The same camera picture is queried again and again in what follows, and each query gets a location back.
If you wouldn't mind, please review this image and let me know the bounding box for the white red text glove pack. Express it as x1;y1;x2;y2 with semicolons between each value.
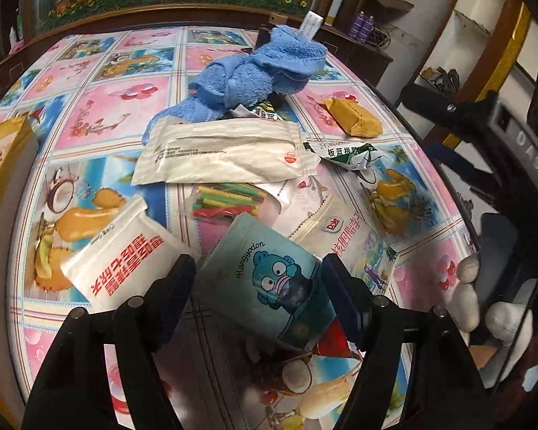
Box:
61;195;198;312

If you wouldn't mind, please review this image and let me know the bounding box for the green white medicine sachet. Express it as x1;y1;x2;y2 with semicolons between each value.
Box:
304;141;382;171

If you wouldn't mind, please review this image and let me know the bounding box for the white Dole snack bag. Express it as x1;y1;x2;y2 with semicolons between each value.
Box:
289;195;396;294

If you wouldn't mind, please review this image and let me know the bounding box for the yellow snack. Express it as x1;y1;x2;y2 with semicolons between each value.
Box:
325;98;384;139

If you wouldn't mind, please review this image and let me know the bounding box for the blue cartoon tissue pack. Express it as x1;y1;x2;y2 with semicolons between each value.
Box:
194;214;335;350

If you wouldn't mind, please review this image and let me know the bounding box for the colourful sticks packet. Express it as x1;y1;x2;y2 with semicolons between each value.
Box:
187;182;268;221

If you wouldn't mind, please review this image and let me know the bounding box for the long white wipes pack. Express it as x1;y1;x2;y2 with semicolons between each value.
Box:
132;116;321;185

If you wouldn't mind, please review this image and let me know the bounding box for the blue fluffy towel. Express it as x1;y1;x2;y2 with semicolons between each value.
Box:
142;24;327;144

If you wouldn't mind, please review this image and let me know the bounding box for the white gloved right hand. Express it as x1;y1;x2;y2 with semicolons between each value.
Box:
447;253;538;388

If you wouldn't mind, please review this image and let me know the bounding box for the colourful patterned tablecloth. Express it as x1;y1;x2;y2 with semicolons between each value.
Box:
0;27;470;429

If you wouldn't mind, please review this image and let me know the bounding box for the purple bottles pair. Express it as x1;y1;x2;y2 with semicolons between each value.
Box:
349;11;374;44

